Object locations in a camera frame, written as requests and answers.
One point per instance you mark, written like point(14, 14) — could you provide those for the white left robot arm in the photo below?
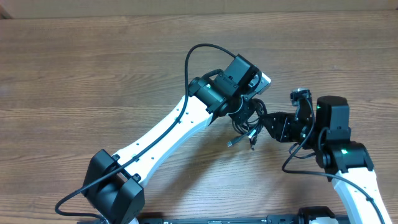
point(116, 181)

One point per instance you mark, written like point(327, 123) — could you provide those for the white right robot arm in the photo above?
point(324, 129)

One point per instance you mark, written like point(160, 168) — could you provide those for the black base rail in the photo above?
point(270, 219)

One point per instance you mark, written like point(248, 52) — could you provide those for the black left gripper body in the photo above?
point(241, 110)

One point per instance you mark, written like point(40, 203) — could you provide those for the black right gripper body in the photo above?
point(286, 128)

